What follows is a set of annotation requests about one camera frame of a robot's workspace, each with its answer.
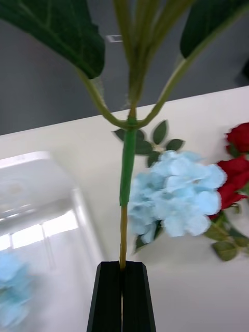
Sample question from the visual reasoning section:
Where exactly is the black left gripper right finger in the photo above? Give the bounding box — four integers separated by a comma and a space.
121, 261, 157, 332

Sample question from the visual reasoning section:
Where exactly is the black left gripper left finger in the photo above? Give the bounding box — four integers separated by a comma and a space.
87, 261, 123, 332

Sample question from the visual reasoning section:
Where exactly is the green stem with large leaves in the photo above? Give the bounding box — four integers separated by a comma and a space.
0, 0, 249, 271

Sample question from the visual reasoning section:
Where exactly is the red rose with green stem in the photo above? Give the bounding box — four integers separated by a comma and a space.
204, 155, 249, 262

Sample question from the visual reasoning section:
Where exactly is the pale blue flower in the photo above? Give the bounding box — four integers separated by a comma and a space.
128, 149, 228, 254
0, 252, 36, 329

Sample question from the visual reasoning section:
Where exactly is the shallow white box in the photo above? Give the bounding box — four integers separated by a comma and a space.
0, 151, 106, 332

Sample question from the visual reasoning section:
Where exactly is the green leaf twig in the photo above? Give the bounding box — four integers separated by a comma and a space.
113, 119, 185, 168

